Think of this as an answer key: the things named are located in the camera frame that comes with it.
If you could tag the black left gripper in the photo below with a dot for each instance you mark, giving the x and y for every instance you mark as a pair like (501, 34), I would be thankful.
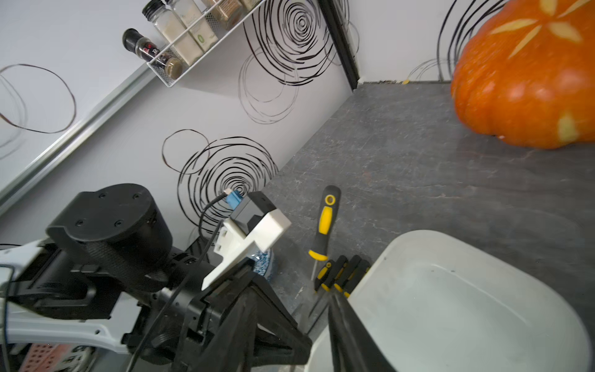
(238, 323)

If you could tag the white plastic storage box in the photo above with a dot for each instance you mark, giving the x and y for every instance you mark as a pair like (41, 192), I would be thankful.
(434, 303)

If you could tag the spice jar brown contents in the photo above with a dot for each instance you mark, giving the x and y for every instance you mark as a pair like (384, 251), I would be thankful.
(226, 12)

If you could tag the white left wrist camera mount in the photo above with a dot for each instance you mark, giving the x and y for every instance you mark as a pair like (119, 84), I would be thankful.
(255, 224)

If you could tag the clear acrylic spice shelf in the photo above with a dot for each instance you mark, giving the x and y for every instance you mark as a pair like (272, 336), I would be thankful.
(249, 8)

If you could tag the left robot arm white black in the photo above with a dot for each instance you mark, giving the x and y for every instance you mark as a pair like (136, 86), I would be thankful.
(109, 276)

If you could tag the dark sauce bottle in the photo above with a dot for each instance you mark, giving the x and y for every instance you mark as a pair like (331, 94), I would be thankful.
(147, 50)

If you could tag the file tool black-yellow handle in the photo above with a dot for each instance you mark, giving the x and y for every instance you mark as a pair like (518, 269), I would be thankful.
(318, 251)
(346, 269)
(321, 277)

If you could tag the aluminium wall rail left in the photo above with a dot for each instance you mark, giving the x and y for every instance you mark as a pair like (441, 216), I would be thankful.
(67, 143)

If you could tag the spice jar white contents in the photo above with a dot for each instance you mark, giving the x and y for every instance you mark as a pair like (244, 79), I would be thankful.
(173, 30)

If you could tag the orange pumpkin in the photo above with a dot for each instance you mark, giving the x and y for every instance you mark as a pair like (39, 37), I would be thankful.
(527, 76)

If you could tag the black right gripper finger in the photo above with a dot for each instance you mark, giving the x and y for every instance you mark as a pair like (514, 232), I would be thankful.
(352, 347)

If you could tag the black corner frame post left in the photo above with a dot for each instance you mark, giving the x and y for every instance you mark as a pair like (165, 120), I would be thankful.
(340, 40)

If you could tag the blue patterned bowl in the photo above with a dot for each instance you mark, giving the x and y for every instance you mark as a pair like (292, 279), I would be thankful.
(263, 263)

